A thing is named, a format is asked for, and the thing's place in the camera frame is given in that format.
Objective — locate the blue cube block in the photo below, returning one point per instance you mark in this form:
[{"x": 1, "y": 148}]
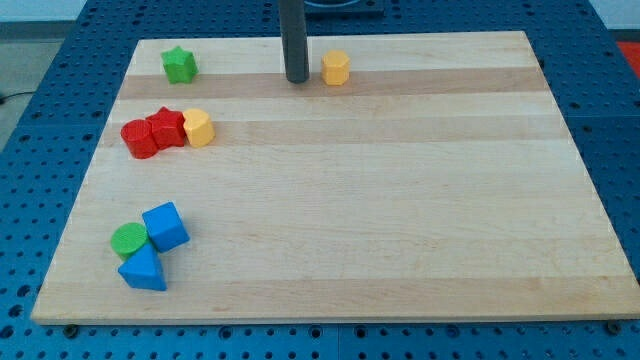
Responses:
[{"x": 165, "y": 227}]

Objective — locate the yellow hexagon block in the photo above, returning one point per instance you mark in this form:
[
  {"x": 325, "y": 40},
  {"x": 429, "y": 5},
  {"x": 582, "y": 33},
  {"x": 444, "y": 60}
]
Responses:
[{"x": 335, "y": 67}]

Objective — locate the green star block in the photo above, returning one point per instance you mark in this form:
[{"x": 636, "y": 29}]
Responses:
[{"x": 179, "y": 65}]

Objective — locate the blue triangle block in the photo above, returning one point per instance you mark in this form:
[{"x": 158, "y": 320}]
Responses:
[{"x": 144, "y": 270}]

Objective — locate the green cylinder block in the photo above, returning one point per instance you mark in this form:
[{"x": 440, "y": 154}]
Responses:
[{"x": 128, "y": 239}]

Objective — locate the yellow rounded block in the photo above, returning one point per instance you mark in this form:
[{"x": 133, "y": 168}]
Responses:
[{"x": 198, "y": 127}]

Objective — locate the red star block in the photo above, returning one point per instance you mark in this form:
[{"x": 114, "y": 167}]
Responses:
[{"x": 167, "y": 128}]

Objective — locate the light wooden board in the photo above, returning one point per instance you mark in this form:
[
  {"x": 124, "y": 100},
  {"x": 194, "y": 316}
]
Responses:
[{"x": 440, "y": 183}]

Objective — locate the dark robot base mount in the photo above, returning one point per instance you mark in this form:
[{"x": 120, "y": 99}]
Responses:
[{"x": 315, "y": 8}]

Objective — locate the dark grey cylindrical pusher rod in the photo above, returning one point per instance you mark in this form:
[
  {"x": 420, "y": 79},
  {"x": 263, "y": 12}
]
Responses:
[{"x": 294, "y": 40}]

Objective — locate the red cylinder block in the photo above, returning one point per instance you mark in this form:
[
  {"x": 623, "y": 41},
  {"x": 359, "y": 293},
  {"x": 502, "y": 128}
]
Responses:
[{"x": 138, "y": 138}]

